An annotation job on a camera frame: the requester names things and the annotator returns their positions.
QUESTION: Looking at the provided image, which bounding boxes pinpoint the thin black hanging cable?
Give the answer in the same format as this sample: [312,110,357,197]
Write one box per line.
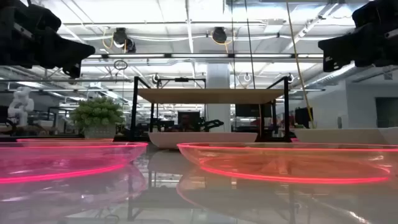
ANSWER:
[244,0,256,90]

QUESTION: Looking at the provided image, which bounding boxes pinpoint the white humanoid robot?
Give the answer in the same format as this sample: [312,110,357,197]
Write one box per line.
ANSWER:
[7,86,35,127]

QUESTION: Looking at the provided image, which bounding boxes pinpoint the silver ceiling duct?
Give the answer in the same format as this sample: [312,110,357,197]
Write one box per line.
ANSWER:
[303,62,357,90]

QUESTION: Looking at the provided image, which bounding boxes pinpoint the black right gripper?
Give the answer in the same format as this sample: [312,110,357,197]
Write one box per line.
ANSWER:
[317,0,398,73]

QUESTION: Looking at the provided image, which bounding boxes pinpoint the white building pillar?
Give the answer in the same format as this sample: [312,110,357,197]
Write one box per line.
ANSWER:
[206,63,231,133]

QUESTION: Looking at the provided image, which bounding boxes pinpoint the black ceiling cable reel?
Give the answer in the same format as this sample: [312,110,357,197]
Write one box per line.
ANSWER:
[212,26,228,44]
[112,27,137,54]

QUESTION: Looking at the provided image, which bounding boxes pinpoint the beige ceramic plate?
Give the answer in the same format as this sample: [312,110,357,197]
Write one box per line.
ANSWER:
[293,127,386,146]

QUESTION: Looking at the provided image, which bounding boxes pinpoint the black-framed wooden shelf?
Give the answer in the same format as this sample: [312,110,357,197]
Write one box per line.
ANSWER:
[129,75,292,146]

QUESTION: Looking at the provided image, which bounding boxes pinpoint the dark computer monitor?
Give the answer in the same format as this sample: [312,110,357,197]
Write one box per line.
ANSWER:
[294,107,313,128]
[235,103,273,118]
[177,111,201,131]

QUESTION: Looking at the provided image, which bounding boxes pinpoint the yellow hanging cable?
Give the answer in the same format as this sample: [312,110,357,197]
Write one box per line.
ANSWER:
[285,0,315,129]

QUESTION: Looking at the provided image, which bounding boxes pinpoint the green potted plant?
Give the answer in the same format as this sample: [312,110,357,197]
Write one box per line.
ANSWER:
[70,96,125,139]

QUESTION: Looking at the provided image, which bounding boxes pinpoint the long ceiling light strip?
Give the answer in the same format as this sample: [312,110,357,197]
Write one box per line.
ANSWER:
[81,53,324,60]

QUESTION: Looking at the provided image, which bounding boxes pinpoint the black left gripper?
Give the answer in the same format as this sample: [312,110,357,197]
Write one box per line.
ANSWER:
[0,0,96,79]

